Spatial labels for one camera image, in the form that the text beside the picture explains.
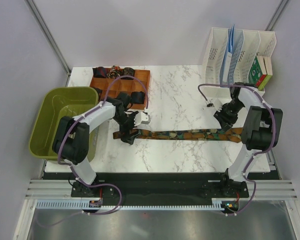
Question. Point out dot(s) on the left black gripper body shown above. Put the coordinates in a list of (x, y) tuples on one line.
[(124, 119)]

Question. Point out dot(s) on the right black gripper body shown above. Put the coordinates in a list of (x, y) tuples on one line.
[(229, 113)]

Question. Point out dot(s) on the floral brown green tie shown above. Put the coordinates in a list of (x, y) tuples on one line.
[(212, 134)]

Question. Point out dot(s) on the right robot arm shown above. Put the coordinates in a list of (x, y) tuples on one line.
[(260, 131)]

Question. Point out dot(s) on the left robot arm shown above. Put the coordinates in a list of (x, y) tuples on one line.
[(71, 141)]

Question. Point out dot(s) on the wooden compartment tray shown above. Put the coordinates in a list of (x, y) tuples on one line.
[(122, 85)]

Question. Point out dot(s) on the rolled dark gold tie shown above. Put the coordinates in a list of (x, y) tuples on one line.
[(128, 73)]

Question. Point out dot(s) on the rolled multicolour patterned tie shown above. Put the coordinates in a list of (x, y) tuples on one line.
[(114, 72)]

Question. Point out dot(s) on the green white book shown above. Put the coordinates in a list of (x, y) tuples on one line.
[(257, 71)]

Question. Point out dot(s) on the rolled navy red tie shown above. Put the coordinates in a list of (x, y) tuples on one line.
[(100, 72)]

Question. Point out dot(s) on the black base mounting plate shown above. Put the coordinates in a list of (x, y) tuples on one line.
[(161, 188)]

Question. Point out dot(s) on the red spine book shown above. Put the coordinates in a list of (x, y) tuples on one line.
[(269, 71)]

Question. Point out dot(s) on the olive green plastic basket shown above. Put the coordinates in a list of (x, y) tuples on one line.
[(57, 103)]

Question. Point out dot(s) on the white plastic file organizer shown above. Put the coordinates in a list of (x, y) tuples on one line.
[(256, 42)]

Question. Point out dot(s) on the blue paper folder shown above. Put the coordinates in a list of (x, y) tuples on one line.
[(232, 52)]

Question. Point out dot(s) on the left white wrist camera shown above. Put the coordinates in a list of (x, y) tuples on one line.
[(141, 118)]

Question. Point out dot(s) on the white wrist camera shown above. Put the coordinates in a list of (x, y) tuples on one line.
[(141, 118), (214, 104)]

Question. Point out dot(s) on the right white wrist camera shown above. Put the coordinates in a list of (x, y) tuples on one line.
[(214, 104)]

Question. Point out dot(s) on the aluminium rail frame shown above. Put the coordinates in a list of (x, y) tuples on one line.
[(59, 189)]

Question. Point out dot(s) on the white slotted cable duct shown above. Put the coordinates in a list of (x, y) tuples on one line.
[(85, 204)]

